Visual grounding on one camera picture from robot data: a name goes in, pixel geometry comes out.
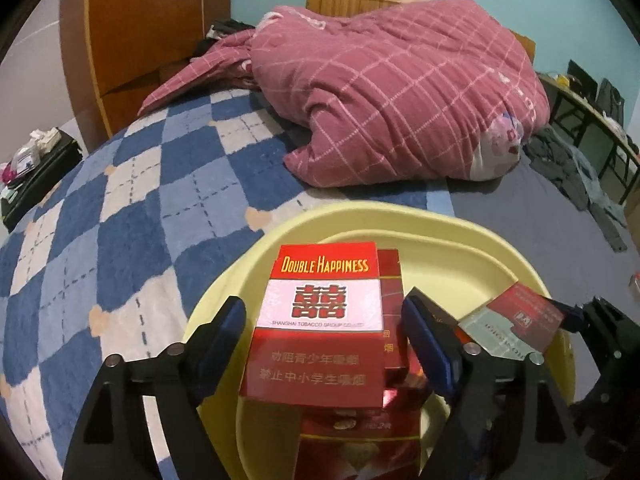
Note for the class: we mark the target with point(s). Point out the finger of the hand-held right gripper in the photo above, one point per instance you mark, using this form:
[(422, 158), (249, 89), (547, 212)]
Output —
[(570, 316)]

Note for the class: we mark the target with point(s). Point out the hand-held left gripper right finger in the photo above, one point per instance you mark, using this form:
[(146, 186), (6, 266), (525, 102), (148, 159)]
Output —
[(425, 340)]

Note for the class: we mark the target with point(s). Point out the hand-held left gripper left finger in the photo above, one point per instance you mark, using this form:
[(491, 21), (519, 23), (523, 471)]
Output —
[(227, 330)]

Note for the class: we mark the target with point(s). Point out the dark red cigarette box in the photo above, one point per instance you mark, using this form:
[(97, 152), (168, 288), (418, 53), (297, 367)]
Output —
[(392, 300)]

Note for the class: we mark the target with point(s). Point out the red and grey cigarette box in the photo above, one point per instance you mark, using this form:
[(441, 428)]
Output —
[(510, 322)]

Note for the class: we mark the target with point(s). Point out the yellow plastic basin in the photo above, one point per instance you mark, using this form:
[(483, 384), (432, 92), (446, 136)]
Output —
[(440, 255)]

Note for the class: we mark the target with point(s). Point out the red and white cigarette box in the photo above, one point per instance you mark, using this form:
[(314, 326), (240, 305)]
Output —
[(320, 320)]

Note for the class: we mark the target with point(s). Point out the glossy red cigarette box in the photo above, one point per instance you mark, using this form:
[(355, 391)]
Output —
[(360, 440)]

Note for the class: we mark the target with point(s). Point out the grey jacket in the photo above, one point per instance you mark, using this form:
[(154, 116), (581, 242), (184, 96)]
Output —
[(580, 175)]

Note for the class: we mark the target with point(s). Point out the blue checked blanket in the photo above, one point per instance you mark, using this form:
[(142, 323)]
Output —
[(125, 220)]

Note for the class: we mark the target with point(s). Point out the folding table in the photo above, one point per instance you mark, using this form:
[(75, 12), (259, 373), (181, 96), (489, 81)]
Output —
[(595, 125)]

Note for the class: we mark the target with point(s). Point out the black laptop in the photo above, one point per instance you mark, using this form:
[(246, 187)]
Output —
[(582, 77)]

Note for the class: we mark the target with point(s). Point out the black nightstand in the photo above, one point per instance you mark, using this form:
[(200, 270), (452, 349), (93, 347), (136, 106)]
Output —
[(35, 175)]

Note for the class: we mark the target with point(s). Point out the pink checked quilt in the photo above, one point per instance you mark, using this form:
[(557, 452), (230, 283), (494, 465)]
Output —
[(390, 95)]

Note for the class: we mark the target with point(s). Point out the black clothes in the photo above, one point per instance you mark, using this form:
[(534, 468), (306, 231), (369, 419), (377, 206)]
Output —
[(227, 30)]

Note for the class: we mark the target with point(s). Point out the wooden wardrobe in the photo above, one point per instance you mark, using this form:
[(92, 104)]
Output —
[(145, 30)]

